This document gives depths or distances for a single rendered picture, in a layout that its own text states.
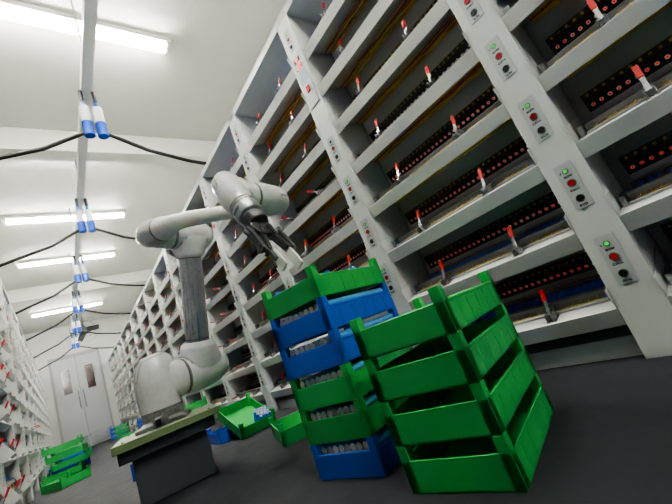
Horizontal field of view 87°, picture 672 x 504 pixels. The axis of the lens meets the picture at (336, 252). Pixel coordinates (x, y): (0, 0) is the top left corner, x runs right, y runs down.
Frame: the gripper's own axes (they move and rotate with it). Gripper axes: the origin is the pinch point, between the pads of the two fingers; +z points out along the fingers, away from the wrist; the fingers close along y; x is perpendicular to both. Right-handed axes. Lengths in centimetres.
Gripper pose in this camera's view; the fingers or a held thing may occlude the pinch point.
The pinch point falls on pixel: (287, 259)
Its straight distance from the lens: 103.2
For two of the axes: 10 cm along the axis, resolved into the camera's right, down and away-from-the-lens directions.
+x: 4.9, -7.6, -4.3
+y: -6.2, 0.5, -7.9
